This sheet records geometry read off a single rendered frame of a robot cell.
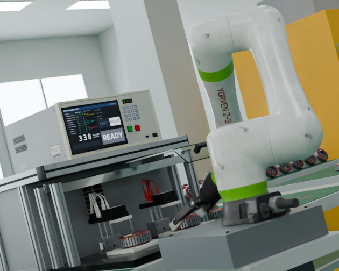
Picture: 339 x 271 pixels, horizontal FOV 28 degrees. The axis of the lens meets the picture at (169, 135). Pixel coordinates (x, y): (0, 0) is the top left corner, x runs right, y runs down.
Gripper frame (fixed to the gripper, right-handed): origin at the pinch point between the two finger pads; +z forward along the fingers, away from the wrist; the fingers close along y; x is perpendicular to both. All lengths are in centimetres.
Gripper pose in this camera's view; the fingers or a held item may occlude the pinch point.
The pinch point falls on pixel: (185, 221)
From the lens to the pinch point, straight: 245.4
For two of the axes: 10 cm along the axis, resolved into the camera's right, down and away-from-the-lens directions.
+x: 5.2, 7.7, -3.7
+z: -4.7, 6.2, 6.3
